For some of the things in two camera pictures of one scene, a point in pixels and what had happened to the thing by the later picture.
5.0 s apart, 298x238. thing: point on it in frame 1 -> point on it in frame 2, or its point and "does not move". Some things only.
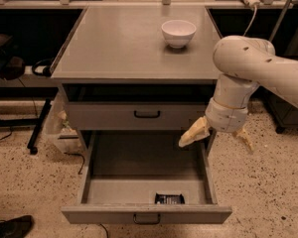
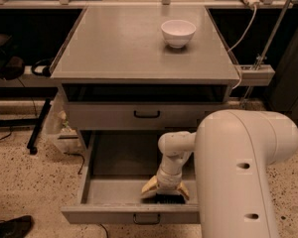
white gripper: [225, 117] -> [166, 181]
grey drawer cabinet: [137, 68] does not move
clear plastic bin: [61, 128] does not move
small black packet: [169, 199] does not move
